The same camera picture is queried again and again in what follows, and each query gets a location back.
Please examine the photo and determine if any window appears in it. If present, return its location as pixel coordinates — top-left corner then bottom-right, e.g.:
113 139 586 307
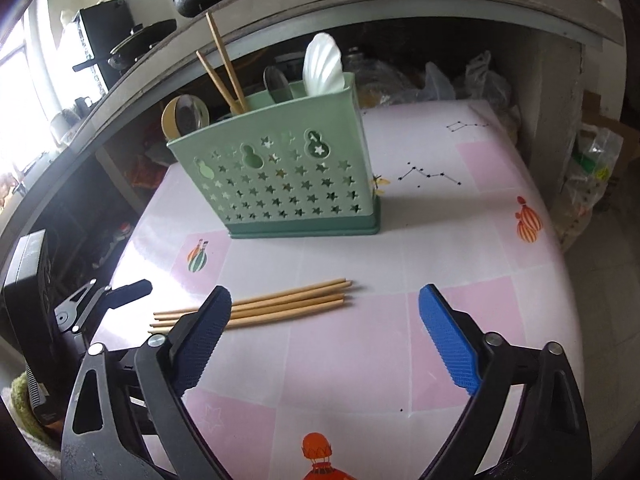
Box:
0 20 56 211

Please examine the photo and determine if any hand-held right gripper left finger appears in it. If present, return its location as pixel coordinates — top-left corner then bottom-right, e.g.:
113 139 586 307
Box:
60 285 233 480

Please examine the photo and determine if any wooden chopstick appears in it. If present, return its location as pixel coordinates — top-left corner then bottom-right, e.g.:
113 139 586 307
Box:
196 51 240 116
154 278 347 318
151 294 352 330
149 301 347 335
153 284 352 323
205 11 247 113

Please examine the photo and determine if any large cooking oil bottle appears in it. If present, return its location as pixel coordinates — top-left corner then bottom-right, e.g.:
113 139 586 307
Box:
112 221 135 248

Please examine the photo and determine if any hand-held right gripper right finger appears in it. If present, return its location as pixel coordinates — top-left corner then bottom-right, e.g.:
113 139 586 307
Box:
419 284 593 480

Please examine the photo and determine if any clear bag with yellow contents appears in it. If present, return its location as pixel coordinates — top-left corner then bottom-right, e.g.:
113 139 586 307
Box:
357 57 423 107

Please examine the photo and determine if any orange plastic bag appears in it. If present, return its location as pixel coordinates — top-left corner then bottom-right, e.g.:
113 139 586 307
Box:
125 152 166 191

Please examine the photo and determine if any plastic bag with green items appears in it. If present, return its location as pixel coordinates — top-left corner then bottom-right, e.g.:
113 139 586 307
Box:
555 125 626 251

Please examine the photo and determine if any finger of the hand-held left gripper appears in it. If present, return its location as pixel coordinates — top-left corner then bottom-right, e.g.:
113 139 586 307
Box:
100 279 154 312

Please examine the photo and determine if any green star-cutout utensil holder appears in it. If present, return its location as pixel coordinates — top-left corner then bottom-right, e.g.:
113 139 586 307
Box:
166 72 381 238

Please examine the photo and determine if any pink patterned tablecloth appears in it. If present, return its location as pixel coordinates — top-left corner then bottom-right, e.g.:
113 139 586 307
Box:
107 100 586 480

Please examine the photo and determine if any white plastic bag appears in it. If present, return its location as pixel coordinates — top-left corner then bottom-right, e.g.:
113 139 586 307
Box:
462 51 515 111

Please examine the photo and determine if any white shell-shaped scoop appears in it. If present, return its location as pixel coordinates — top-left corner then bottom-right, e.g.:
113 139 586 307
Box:
301 32 346 97

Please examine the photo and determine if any cardboard box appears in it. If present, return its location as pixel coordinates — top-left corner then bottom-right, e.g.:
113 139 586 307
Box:
582 91 640 148

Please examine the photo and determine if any green fuzzy cloth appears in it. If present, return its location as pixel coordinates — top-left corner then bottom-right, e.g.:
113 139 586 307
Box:
10 372 63 448

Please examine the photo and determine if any black frying pan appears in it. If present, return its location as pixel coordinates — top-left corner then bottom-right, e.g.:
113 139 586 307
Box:
72 20 178 73

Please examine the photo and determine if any grey plastic bag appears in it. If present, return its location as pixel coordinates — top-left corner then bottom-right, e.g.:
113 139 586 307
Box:
424 61 457 103

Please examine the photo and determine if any black countertop appliance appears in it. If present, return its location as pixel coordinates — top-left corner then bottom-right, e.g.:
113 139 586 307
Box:
74 0 133 92

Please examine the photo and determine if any beige plastic spoon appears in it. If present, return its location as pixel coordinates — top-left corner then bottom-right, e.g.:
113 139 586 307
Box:
161 95 210 140

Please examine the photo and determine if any steel mug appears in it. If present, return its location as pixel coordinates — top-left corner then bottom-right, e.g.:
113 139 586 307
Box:
50 110 73 143

